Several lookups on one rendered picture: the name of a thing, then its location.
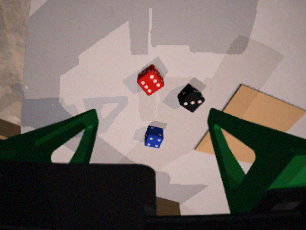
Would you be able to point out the tan flat mat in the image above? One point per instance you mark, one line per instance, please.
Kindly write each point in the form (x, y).
(257, 107)

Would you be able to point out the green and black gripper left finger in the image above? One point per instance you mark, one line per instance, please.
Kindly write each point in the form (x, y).
(39, 144)

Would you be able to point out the blue die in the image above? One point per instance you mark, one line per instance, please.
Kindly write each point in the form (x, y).
(153, 137)

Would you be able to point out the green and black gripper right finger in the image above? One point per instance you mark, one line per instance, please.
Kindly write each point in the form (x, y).
(280, 160)

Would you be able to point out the red die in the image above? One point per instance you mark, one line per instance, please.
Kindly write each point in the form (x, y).
(150, 80)

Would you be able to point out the black die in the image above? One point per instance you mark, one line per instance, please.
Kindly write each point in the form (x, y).
(190, 98)

